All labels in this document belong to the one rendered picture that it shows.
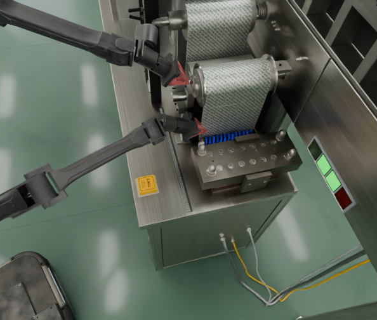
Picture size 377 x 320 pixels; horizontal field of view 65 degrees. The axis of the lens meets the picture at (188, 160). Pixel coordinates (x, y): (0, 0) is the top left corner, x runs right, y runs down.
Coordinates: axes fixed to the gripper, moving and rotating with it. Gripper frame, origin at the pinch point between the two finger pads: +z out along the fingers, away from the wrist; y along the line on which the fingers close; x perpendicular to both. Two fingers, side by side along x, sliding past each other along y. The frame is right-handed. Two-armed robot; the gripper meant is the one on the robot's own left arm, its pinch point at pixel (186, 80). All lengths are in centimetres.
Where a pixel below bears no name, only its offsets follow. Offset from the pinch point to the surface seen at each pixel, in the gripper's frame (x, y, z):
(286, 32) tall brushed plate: 31.5, -7.7, 21.5
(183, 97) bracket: -6.7, -0.7, 4.9
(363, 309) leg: -5, 77, 79
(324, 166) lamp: 18, 36, 34
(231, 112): 2.0, 7.0, 19.6
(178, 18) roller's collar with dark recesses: 8.2, -20.9, -5.5
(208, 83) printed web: 6.3, 5.7, 2.6
